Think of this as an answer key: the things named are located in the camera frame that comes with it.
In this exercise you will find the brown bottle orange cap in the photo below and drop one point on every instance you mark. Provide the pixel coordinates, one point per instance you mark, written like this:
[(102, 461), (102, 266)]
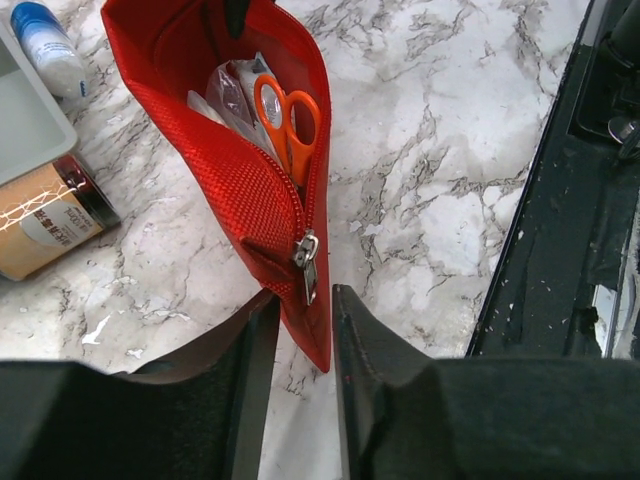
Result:
[(48, 212)]

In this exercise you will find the clear ziplock bag red line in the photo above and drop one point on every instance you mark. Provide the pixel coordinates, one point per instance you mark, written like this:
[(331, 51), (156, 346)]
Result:
[(225, 95)]

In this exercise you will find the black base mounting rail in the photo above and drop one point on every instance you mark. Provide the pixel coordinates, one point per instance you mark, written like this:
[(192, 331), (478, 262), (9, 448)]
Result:
[(567, 282)]

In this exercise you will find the orange handled scissors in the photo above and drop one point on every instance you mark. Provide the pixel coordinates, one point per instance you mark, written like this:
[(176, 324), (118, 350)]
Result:
[(294, 154)]

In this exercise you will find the silvery clear foil packet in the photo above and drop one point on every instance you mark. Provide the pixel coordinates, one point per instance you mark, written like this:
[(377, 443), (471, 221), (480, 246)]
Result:
[(247, 72)]

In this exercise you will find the white blue gauze roll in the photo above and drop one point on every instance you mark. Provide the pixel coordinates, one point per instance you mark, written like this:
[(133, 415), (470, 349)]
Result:
[(49, 49)]

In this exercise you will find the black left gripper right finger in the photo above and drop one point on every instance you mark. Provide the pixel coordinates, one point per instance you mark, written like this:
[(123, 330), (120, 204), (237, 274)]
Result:
[(404, 415)]

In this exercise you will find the red first aid kit pouch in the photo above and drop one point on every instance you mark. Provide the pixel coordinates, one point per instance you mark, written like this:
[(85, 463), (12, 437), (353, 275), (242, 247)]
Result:
[(163, 50)]

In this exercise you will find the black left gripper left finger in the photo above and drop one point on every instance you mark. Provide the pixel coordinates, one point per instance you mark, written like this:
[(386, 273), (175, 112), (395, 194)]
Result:
[(197, 412)]

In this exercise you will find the grey plastic divider tray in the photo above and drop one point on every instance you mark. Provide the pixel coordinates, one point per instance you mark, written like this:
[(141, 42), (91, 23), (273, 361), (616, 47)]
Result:
[(34, 129)]

